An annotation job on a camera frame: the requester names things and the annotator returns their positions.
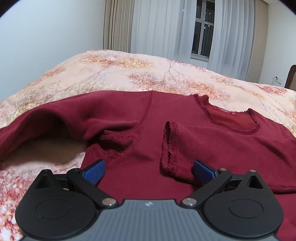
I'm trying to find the beige drape curtain left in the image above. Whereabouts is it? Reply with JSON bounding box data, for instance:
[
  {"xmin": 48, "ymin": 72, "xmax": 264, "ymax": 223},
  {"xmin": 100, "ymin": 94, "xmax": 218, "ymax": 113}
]
[{"xmin": 103, "ymin": 0, "xmax": 134, "ymax": 52}]

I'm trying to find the white sheer curtain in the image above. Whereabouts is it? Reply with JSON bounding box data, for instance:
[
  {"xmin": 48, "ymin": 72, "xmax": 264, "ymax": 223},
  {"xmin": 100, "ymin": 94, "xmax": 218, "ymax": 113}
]
[{"xmin": 130, "ymin": 1, "xmax": 254, "ymax": 80}]

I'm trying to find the dark red long-sleeve sweater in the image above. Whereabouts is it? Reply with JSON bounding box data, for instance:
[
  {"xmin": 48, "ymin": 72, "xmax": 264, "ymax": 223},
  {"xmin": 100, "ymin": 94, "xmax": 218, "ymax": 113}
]
[{"xmin": 1, "ymin": 91, "xmax": 295, "ymax": 240}]

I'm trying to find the floral peach fleece blanket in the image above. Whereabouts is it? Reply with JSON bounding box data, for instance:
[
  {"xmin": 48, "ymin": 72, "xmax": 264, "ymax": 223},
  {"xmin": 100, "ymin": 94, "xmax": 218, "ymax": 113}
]
[{"xmin": 1, "ymin": 50, "xmax": 295, "ymax": 240}]

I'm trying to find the beige drape curtain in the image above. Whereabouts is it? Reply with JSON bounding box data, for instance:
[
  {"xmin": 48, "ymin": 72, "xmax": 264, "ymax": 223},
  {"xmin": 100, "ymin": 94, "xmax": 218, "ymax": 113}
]
[
  {"xmin": 245, "ymin": 0, "xmax": 268, "ymax": 83},
  {"xmin": 103, "ymin": 0, "xmax": 134, "ymax": 52}
]

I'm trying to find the window with white frame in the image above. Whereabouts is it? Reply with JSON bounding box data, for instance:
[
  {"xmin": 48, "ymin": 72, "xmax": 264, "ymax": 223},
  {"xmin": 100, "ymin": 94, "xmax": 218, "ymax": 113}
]
[{"xmin": 191, "ymin": 0, "xmax": 215, "ymax": 59}]

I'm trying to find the beige drape curtain right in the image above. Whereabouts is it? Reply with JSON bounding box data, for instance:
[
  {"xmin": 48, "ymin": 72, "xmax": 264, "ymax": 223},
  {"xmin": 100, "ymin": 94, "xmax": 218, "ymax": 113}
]
[{"xmin": 245, "ymin": 0, "xmax": 268, "ymax": 83}]

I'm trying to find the brown padded headboard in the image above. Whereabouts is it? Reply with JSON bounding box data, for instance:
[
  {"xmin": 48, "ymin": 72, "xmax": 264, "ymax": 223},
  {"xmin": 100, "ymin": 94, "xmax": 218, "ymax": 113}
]
[{"xmin": 285, "ymin": 65, "xmax": 296, "ymax": 91}]

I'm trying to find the white wall socket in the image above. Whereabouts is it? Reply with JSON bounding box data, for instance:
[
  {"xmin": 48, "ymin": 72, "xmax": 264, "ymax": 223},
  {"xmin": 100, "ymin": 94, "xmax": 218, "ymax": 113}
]
[{"xmin": 273, "ymin": 76, "xmax": 282, "ymax": 85}]

